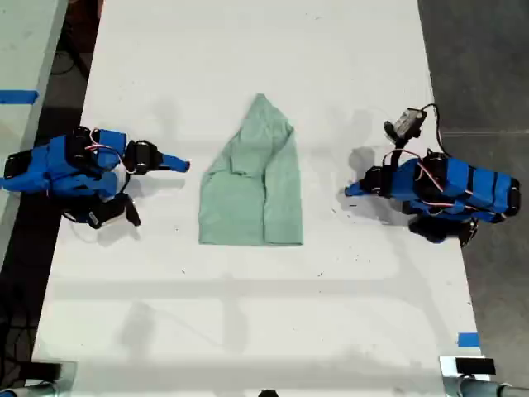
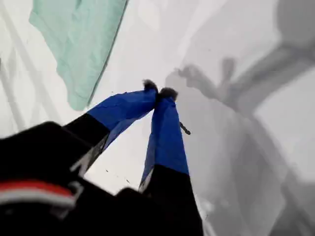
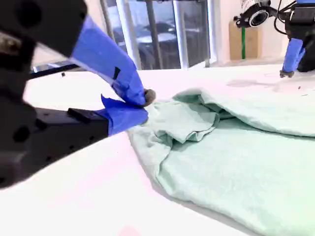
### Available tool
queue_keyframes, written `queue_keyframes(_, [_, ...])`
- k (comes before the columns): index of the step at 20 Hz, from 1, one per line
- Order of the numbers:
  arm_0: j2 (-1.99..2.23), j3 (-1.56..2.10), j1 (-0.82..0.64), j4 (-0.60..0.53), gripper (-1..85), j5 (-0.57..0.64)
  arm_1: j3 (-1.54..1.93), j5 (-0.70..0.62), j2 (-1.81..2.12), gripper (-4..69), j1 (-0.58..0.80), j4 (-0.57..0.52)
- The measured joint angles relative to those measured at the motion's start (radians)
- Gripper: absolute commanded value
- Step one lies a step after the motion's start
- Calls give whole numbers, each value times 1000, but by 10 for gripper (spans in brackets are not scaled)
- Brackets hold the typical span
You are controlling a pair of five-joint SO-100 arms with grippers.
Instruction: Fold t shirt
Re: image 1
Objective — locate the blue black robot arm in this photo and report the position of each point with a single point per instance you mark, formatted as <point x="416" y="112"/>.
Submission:
<point x="62" y="165"/>
<point x="467" y="186"/>

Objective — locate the small black round object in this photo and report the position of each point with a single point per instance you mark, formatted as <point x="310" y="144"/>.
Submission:
<point x="268" y="393"/>

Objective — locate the black camera stalk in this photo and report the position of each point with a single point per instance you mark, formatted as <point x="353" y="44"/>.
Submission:
<point x="400" y="148"/>
<point x="122" y="188"/>

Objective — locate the pale green T-shirt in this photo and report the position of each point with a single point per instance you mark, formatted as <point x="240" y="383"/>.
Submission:
<point x="248" y="198"/>

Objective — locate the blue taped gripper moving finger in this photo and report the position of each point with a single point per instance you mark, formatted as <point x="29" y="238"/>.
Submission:
<point x="356" y="193"/>
<point x="177" y="167"/>

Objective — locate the shiny metal clamp plate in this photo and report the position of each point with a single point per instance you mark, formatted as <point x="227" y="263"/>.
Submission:
<point x="447" y="368"/>

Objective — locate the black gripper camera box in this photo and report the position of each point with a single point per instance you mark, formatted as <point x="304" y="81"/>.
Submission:
<point x="407" y="122"/>
<point x="107" y="213"/>

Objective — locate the short blue tape strip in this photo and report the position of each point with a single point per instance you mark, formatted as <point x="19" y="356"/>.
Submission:
<point x="469" y="340"/>

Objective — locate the long blue tape strip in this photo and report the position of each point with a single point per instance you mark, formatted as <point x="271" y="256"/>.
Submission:
<point x="16" y="97"/>

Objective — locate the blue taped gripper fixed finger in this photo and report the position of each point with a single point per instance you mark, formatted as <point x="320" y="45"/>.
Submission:
<point x="173" y="159"/>
<point x="357" y="187"/>

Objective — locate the grey metal pipe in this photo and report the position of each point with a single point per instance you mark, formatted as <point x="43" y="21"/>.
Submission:
<point x="479" y="388"/>
<point x="25" y="390"/>

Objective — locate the small black box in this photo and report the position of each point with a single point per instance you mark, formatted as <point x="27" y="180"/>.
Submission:
<point x="41" y="371"/>
<point x="475" y="366"/>

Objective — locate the white side table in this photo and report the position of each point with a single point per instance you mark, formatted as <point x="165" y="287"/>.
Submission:
<point x="25" y="41"/>

